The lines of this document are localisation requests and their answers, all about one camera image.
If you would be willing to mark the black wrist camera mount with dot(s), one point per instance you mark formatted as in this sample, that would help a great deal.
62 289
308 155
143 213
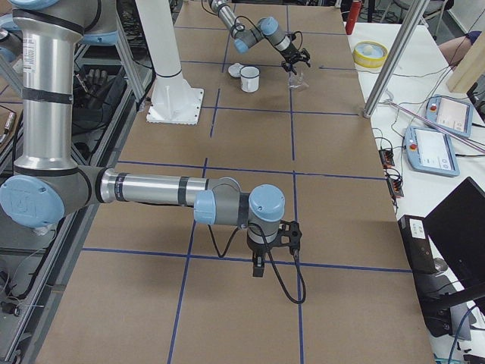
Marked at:
288 235

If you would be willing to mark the orange black adapter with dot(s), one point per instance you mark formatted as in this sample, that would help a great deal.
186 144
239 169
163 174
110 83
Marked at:
386 157
395 187

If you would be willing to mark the orange black adapter far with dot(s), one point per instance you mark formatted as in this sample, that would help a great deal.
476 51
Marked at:
386 157

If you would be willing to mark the white camera pedestal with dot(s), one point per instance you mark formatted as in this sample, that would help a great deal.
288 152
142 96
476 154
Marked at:
173 100

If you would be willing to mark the teach pendant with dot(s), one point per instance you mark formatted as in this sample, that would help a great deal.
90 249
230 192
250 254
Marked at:
430 151
452 114

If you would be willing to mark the aluminium frame post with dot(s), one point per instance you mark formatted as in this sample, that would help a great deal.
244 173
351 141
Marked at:
402 39

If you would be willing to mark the red cylinder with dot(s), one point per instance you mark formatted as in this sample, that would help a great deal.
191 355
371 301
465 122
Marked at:
353 16

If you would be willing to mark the near teach pendant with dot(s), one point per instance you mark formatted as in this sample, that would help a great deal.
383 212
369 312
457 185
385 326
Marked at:
430 151

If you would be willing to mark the black desktop computer box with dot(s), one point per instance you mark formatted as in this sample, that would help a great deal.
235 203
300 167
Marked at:
441 304

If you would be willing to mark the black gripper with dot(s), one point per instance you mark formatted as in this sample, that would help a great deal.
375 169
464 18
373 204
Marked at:
291 52
259 249

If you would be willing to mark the yellow rimmed bowl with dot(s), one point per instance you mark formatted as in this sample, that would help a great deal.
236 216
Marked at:
369 54

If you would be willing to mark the black monitor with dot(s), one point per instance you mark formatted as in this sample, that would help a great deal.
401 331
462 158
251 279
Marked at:
456 227

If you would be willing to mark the white enamel mug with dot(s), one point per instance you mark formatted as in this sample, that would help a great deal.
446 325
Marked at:
249 79

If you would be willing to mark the white enamel cup lid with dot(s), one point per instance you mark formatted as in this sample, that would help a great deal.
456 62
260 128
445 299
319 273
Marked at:
235 69

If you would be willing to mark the far teach pendant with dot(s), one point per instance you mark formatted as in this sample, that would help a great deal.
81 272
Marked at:
452 114

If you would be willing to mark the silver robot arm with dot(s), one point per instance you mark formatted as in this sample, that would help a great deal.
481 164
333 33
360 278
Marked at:
246 34
47 184

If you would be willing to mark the orange black adapter near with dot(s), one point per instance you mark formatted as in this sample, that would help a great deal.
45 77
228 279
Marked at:
395 187

